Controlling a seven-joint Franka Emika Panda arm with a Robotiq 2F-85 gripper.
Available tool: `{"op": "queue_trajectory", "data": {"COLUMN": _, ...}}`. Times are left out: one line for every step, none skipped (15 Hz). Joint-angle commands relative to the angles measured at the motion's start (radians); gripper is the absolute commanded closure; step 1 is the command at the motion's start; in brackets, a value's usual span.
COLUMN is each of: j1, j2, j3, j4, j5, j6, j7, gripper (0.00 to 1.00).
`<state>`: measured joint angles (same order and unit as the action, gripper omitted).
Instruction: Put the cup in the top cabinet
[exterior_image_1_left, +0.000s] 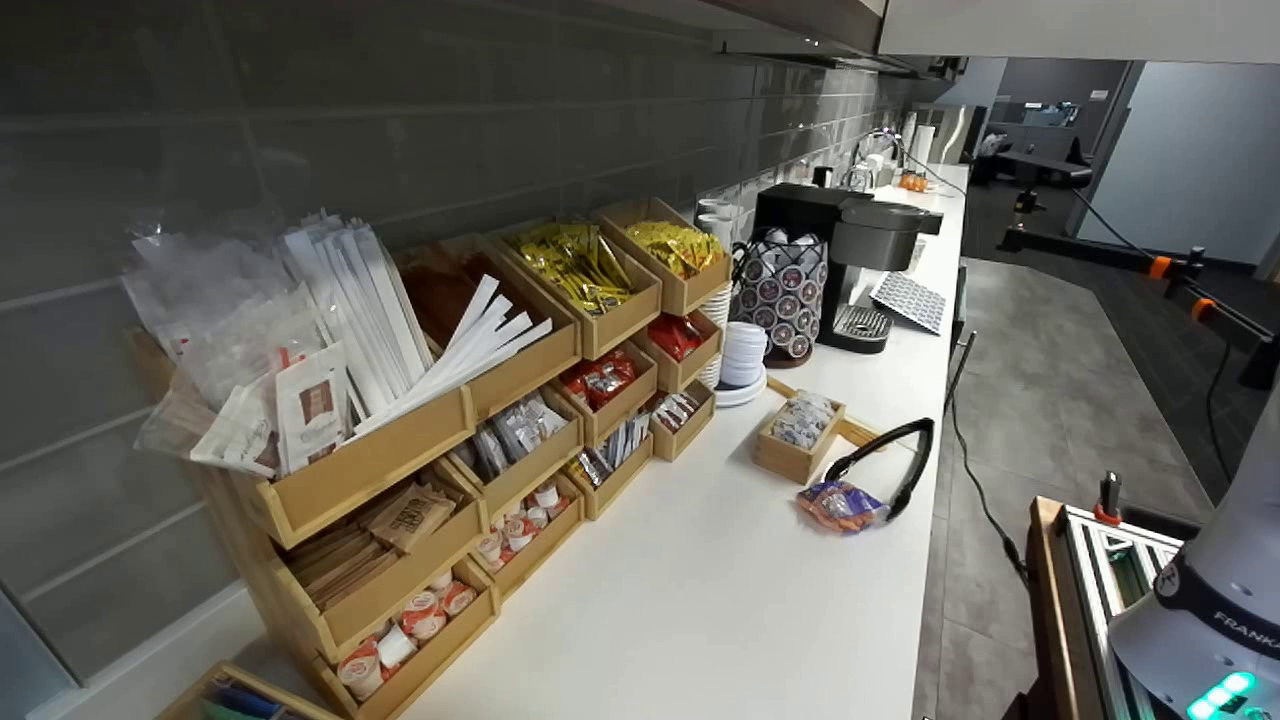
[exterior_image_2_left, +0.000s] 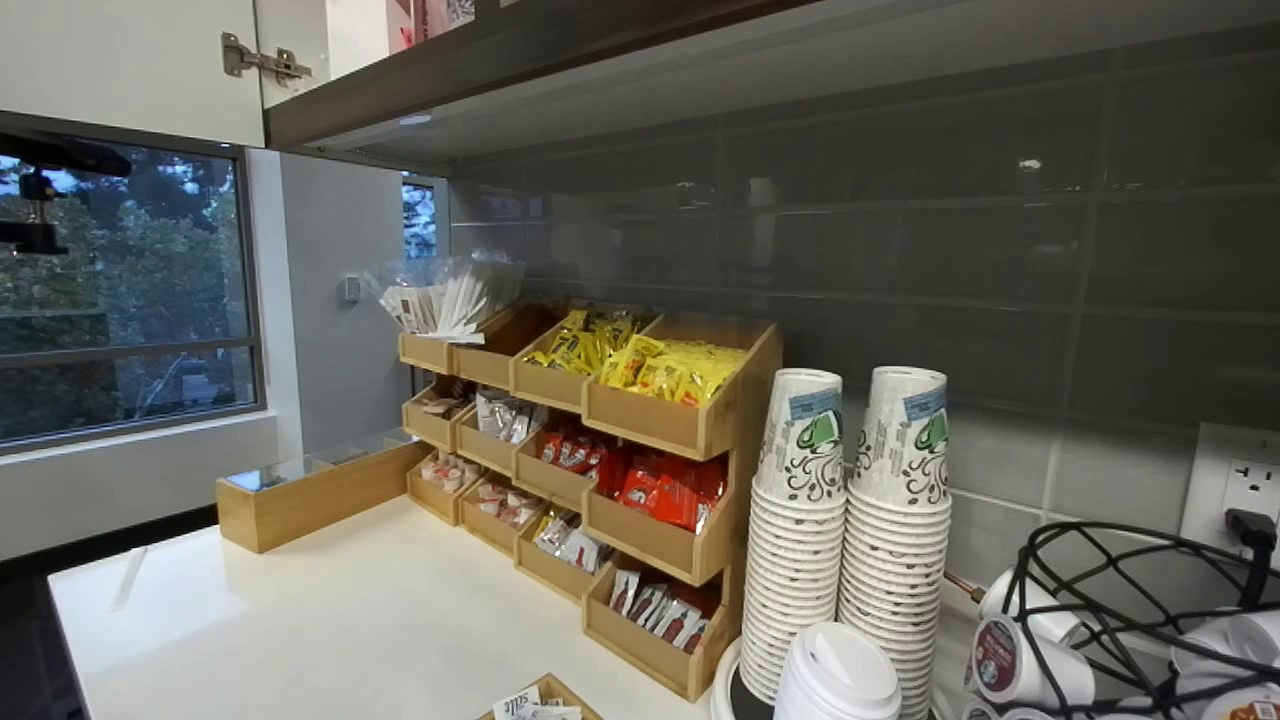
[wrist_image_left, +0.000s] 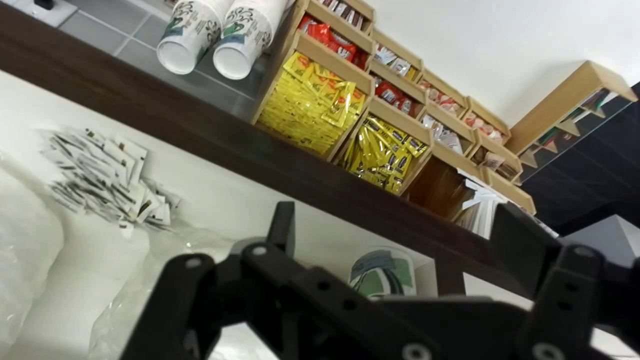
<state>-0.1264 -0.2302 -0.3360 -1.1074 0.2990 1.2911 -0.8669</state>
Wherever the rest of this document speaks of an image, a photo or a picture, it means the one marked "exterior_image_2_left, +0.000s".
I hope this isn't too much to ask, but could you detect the grey packets pile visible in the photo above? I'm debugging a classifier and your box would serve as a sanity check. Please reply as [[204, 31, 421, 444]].
[[467, 388, 547, 451]]

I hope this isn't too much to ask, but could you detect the white cup lids stack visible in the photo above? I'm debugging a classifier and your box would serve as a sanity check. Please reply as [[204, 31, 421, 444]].
[[704, 617, 908, 720]]

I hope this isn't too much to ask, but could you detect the black wire pod basket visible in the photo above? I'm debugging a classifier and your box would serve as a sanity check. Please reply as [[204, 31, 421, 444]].
[[998, 514, 1280, 720]]

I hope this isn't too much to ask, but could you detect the long wooden box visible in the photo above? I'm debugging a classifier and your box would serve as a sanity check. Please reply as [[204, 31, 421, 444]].
[[211, 437, 431, 558]]

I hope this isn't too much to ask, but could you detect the yellow sweetener packets pile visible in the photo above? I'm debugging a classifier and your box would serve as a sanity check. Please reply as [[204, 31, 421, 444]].
[[530, 304, 642, 381], [595, 328, 751, 410]]

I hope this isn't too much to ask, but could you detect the coffee pod with brown lid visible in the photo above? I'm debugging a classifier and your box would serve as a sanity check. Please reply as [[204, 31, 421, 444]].
[[1196, 674, 1280, 720], [965, 610, 1101, 712]]

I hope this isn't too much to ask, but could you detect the large window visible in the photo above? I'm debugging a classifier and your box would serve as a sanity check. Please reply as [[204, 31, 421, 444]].
[[0, 108, 268, 455]]

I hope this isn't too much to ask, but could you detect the metal cabinet hinge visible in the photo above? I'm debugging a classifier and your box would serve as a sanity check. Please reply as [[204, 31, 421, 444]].
[[217, 26, 319, 89]]

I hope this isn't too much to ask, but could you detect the wooden upper cabinet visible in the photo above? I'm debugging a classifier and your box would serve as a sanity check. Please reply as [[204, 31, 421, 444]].
[[251, 0, 1280, 172]]

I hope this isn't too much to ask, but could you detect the narrow window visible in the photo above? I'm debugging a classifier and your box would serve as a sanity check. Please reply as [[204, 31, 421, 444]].
[[395, 172, 444, 287]]

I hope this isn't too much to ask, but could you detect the red white creamer packets pile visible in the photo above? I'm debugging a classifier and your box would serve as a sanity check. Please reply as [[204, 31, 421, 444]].
[[466, 475, 544, 527], [415, 451, 480, 497]]

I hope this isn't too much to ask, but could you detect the small wooden packet box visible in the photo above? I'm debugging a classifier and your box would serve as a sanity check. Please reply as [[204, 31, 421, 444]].
[[478, 666, 607, 720]]

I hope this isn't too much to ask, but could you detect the wooden tiered condiment organizer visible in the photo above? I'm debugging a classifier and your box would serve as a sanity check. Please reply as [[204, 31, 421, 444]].
[[391, 300, 790, 709]]

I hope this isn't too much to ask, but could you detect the white wrapped straws bundle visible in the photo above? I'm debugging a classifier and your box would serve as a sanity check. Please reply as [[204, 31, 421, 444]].
[[377, 268, 502, 349]]

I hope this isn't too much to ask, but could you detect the red white box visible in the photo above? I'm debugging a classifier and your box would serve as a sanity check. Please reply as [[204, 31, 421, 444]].
[[384, 0, 480, 56]]

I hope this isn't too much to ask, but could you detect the dark white packets pile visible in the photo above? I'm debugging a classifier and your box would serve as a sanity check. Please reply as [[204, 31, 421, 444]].
[[530, 508, 607, 571], [604, 562, 713, 650]]

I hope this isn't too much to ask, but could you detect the white cabinet door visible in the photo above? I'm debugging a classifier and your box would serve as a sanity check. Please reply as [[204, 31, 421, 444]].
[[0, 0, 271, 150]]

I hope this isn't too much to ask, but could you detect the white coffee pod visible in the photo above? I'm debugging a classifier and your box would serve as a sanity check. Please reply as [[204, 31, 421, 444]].
[[978, 569, 1089, 648], [1168, 608, 1280, 673]]

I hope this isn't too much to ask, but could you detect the white wall outlet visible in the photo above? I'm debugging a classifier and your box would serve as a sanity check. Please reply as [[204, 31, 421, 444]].
[[1178, 421, 1280, 551]]

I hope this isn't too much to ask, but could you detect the black power plug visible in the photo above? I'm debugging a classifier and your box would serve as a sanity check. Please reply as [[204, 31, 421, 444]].
[[1220, 504, 1280, 610]]

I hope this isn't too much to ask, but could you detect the patterned paper cups stack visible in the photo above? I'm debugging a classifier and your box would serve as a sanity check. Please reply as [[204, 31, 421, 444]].
[[837, 358, 959, 720], [738, 364, 851, 709]]

